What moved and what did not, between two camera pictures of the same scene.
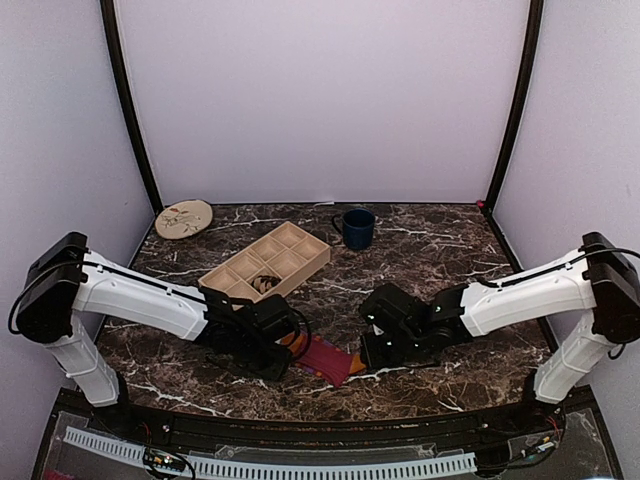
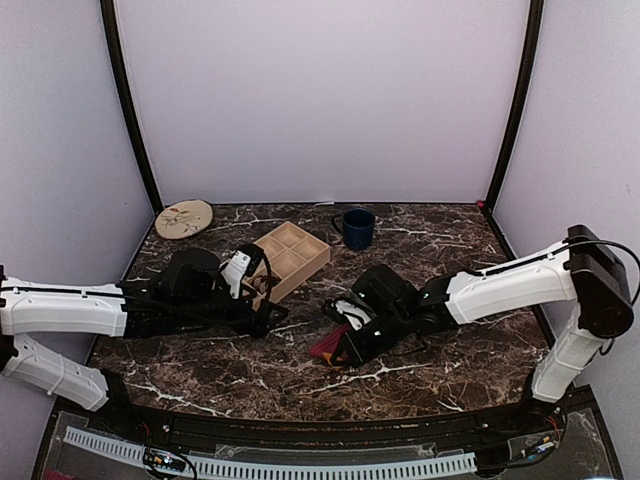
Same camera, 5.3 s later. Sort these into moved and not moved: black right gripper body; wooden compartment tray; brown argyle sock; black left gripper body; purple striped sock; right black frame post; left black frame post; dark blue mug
Moved: purple striped sock; black left gripper body; black right gripper body
Not moved: left black frame post; wooden compartment tray; right black frame post; brown argyle sock; dark blue mug
